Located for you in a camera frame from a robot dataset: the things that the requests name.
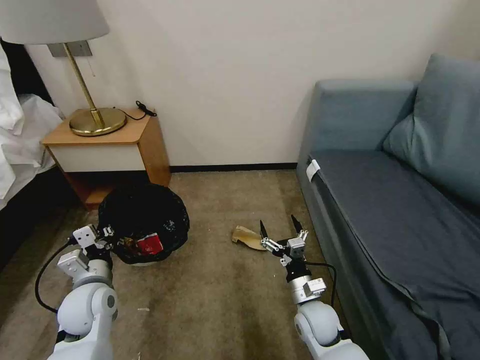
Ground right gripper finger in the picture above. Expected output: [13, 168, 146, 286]
[289, 214, 310, 247]
[259, 220, 289, 260]

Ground brown paper garbage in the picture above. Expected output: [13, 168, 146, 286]
[230, 224, 270, 252]

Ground red packet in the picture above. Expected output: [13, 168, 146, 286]
[135, 232, 164, 257]

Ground blue-grey cushion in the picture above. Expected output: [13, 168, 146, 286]
[382, 111, 480, 209]

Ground thin black lamp cord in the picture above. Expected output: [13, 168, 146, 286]
[125, 100, 157, 122]

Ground white bed sheets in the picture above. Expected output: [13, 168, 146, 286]
[0, 45, 68, 212]

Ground blue-grey sofa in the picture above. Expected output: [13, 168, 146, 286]
[295, 52, 480, 360]

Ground black bed frame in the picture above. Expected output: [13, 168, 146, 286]
[0, 38, 76, 275]

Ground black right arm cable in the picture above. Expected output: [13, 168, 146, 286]
[305, 261, 338, 311]

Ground wooden nightstand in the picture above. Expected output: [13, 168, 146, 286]
[40, 107, 173, 212]

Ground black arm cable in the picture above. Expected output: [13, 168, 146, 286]
[34, 236, 78, 314]
[305, 261, 338, 311]

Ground trash bin with black bag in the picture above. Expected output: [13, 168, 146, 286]
[97, 184, 192, 268]

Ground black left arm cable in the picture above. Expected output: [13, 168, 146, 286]
[34, 236, 78, 314]

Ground black baseboard strip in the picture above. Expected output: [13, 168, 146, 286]
[169, 161, 300, 174]

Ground dark blue sofa cover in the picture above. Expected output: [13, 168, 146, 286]
[309, 149, 480, 360]

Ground white sofa tag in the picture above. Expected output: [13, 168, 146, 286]
[306, 158, 321, 184]

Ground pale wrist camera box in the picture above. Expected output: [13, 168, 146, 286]
[72, 224, 99, 249]
[287, 237, 306, 259]

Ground brass lamp with white shade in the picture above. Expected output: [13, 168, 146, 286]
[0, 0, 129, 138]

